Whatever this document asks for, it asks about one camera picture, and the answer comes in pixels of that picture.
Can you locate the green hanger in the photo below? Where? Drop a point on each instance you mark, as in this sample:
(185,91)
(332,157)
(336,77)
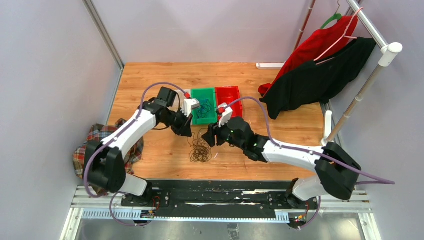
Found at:
(335,17)

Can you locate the red shirt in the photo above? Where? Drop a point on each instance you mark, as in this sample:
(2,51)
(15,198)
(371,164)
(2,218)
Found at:
(302,59)

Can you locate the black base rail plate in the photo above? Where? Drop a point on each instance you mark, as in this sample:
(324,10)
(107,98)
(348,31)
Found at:
(218,199)

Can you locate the red plastic bin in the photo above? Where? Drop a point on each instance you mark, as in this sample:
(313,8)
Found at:
(228,94)

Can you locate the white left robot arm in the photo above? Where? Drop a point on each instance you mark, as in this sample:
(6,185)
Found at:
(104,165)

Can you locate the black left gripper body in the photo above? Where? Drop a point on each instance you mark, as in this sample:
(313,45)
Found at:
(178,121)

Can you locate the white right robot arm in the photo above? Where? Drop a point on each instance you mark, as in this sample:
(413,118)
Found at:
(336,171)

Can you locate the pink hanger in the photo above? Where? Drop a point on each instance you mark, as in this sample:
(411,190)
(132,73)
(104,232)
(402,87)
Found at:
(344,35)

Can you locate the grey corner wall post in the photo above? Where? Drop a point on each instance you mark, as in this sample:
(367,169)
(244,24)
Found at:
(97,20)

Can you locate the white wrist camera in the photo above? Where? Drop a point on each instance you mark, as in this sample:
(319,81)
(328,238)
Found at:
(225,112)
(189,104)

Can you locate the silver clothes rack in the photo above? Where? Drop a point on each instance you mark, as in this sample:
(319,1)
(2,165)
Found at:
(372,124)

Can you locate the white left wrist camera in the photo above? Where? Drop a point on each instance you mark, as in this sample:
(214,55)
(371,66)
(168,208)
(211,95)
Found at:
(189,104)

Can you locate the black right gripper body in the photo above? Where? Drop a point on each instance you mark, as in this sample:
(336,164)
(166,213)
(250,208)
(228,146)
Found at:
(223,136)

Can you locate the black shirt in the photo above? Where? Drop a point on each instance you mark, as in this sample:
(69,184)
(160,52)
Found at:
(313,82)

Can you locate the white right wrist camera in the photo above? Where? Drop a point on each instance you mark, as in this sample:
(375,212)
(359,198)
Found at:
(225,112)

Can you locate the green plastic bin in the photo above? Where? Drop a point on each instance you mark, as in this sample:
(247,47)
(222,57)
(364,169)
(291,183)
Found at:
(206,113)

